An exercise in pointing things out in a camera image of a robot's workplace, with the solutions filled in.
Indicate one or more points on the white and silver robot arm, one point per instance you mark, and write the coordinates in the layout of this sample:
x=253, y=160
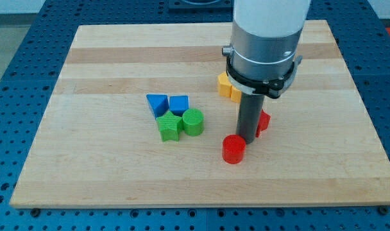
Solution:
x=261, y=56

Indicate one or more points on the green cylinder block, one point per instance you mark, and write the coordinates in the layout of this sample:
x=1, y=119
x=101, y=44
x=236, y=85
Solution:
x=193, y=122

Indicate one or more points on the yellow hexagon block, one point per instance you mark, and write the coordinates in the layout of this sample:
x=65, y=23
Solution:
x=224, y=87

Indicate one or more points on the red cylinder block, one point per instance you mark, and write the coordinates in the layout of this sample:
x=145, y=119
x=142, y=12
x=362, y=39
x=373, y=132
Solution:
x=233, y=149

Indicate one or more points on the blue cube block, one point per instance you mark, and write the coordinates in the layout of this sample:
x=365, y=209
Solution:
x=178, y=104

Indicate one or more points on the light wooden board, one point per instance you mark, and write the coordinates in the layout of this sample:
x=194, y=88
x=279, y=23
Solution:
x=98, y=144

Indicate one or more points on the blue triangle block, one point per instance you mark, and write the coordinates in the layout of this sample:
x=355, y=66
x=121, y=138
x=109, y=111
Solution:
x=158, y=104

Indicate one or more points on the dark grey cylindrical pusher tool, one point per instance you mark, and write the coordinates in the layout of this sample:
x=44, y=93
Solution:
x=248, y=116

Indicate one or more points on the green star block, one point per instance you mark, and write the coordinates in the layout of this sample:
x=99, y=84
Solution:
x=170, y=126

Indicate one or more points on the yellow-orange block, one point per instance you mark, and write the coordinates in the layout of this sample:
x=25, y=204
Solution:
x=236, y=95

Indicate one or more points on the red star block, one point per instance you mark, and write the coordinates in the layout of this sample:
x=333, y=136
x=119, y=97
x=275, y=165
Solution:
x=263, y=123

